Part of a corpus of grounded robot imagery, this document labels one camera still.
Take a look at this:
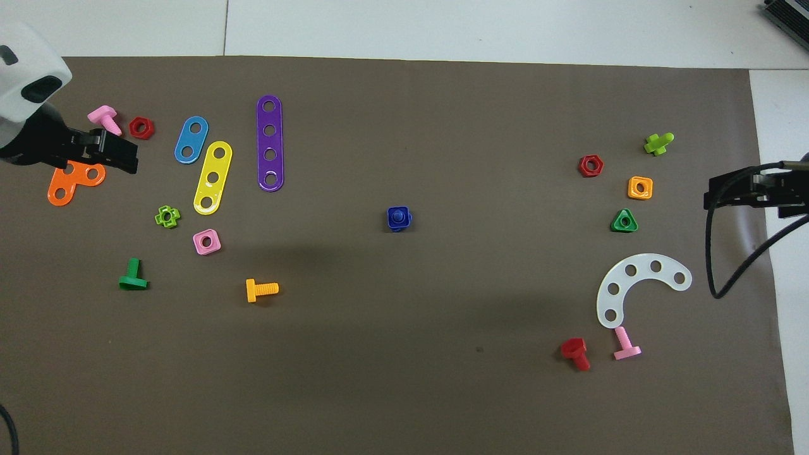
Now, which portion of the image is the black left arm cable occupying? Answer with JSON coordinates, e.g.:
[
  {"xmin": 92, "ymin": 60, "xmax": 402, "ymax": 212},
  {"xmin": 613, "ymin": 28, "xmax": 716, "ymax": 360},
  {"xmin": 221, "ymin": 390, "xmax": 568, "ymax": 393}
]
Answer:
[{"xmin": 0, "ymin": 403, "xmax": 20, "ymax": 455}]

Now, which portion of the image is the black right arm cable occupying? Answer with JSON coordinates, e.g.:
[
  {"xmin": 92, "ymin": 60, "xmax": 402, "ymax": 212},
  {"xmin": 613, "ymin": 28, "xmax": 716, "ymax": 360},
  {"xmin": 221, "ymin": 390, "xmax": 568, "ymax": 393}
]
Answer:
[{"xmin": 705, "ymin": 161, "xmax": 809, "ymax": 300}]

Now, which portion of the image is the green triangular plastic nut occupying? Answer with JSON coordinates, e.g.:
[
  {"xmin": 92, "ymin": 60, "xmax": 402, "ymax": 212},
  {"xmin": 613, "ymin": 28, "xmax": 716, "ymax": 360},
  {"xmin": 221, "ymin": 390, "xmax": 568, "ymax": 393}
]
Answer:
[{"xmin": 611, "ymin": 208, "xmax": 640, "ymax": 234}]

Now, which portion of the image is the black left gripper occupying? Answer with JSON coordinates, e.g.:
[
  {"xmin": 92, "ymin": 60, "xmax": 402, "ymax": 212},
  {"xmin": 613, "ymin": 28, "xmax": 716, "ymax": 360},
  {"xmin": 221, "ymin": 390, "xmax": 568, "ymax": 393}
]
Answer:
[{"xmin": 0, "ymin": 103, "xmax": 138, "ymax": 175}]

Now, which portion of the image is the lime green plastic screw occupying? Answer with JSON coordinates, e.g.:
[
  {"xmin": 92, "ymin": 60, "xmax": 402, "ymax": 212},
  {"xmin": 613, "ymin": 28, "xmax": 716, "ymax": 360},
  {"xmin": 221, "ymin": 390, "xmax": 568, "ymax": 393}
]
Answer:
[{"xmin": 643, "ymin": 132, "xmax": 675, "ymax": 157}]

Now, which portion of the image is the orange plastic screw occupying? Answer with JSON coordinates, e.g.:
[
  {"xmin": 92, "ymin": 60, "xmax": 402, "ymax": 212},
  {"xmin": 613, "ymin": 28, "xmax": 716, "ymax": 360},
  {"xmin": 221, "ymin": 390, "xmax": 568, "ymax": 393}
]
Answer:
[{"xmin": 245, "ymin": 279, "xmax": 280, "ymax": 304}]

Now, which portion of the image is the dark green plastic screw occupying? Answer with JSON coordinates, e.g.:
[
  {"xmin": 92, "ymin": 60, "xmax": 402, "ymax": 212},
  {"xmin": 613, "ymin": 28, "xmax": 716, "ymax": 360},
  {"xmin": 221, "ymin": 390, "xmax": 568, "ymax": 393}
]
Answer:
[{"xmin": 118, "ymin": 257, "xmax": 149, "ymax": 291}]

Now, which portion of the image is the pink plastic screw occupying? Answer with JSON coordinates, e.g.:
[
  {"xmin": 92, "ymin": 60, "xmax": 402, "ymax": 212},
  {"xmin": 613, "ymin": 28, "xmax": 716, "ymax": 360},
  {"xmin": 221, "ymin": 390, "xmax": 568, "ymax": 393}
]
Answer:
[
  {"xmin": 87, "ymin": 105, "xmax": 123, "ymax": 138},
  {"xmin": 612, "ymin": 326, "xmax": 643, "ymax": 361}
]

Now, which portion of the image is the yellow three-hole plate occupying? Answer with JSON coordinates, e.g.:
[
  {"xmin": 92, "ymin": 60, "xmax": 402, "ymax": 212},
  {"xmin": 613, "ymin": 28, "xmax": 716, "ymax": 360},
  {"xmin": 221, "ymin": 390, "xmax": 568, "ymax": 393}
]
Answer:
[{"xmin": 193, "ymin": 140, "xmax": 234, "ymax": 216}]

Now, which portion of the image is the dark grey ribbed device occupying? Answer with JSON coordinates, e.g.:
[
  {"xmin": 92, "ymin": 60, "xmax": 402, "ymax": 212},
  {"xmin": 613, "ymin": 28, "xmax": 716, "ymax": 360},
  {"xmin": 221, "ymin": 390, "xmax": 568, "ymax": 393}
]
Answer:
[{"xmin": 760, "ymin": 0, "xmax": 809, "ymax": 35}]

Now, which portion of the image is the white curved five-hole plate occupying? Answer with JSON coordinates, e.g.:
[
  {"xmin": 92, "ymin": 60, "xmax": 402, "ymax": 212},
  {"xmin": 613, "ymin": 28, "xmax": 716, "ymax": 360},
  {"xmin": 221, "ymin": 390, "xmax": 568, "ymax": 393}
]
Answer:
[{"xmin": 596, "ymin": 253, "xmax": 693, "ymax": 330}]

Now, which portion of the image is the pink square plastic nut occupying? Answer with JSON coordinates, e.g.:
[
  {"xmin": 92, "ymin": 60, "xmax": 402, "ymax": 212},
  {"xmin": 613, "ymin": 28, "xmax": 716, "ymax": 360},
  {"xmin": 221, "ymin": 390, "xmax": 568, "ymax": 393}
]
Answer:
[{"xmin": 193, "ymin": 228, "xmax": 222, "ymax": 256}]

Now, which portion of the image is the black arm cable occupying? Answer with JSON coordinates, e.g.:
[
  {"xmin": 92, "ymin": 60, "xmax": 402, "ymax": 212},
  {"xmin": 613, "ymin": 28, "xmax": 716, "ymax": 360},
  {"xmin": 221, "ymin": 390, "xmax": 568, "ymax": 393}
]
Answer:
[
  {"xmin": 0, "ymin": 403, "xmax": 20, "ymax": 455},
  {"xmin": 705, "ymin": 161, "xmax": 809, "ymax": 300}
]

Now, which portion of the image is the red plastic screw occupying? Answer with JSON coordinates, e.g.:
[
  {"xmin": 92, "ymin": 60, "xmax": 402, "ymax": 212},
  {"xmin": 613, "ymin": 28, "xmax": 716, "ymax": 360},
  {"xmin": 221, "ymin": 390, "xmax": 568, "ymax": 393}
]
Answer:
[{"xmin": 560, "ymin": 337, "xmax": 592, "ymax": 372}]

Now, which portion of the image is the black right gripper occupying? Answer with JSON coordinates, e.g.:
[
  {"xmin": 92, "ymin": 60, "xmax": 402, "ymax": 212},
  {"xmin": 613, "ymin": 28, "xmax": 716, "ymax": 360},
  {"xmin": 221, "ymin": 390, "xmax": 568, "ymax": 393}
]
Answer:
[{"xmin": 703, "ymin": 166, "xmax": 809, "ymax": 219}]

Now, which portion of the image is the purple four-hole plate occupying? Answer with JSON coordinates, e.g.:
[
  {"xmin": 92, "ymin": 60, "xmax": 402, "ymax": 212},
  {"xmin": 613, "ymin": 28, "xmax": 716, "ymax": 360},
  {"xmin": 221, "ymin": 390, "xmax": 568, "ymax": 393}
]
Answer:
[{"xmin": 256, "ymin": 94, "xmax": 285, "ymax": 192}]

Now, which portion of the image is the orange angled three-hole plate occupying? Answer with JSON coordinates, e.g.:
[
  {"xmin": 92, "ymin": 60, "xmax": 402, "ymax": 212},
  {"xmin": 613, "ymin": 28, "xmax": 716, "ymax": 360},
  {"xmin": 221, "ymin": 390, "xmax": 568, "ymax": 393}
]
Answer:
[{"xmin": 47, "ymin": 159, "xmax": 107, "ymax": 207}]

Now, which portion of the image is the brown table mat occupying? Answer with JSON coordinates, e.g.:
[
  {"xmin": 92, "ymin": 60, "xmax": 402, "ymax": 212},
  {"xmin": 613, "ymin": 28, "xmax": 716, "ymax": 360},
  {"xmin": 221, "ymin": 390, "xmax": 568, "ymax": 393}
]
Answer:
[{"xmin": 0, "ymin": 56, "xmax": 794, "ymax": 455}]

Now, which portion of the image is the blue two-hole plate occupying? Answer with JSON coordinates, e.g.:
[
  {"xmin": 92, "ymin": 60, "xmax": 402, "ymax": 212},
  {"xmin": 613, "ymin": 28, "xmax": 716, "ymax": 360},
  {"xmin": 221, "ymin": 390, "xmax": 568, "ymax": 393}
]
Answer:
[{"xmin": 174, "ymin": 116, "xmax": 210, "ymax": 165}]

